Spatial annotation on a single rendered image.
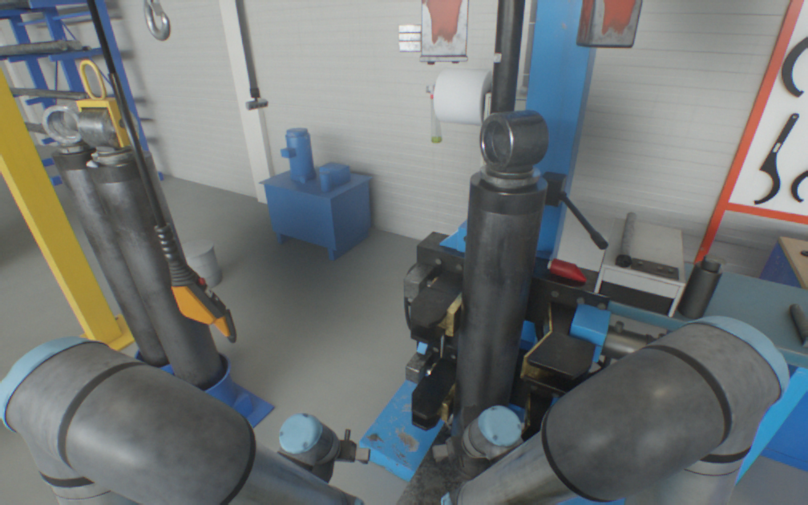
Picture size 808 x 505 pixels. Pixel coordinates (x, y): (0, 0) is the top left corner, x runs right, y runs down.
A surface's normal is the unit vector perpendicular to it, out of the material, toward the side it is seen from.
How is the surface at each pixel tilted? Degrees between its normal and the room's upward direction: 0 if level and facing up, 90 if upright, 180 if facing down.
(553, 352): 0
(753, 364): 35
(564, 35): 90
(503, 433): 19
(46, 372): 13
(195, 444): 54
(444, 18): 90
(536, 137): 76
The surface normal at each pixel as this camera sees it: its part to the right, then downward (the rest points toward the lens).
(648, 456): -0.31, 0.15
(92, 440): -0.03, -0.16
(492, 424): 0.16, -0.67
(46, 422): -0.32, -0.11
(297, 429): -0.15, -0.66
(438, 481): -0.02, -0.87
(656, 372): -0.31, -0.81
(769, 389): 0.39, 0.04
